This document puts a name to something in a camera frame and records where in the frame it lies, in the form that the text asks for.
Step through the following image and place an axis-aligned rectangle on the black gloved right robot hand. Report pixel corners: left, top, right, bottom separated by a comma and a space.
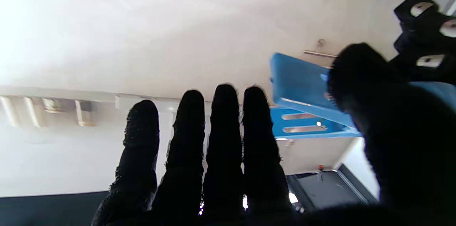
91, 43, 456, 226

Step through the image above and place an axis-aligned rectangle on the blue plastic bag clip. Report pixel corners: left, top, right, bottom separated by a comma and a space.
269, 53, 456, 139

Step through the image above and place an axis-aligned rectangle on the metal hanging rail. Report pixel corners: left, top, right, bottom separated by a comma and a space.
304, 38, 339, 59

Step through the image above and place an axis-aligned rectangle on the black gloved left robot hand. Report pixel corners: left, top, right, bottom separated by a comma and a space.
388, 0, 456, 85

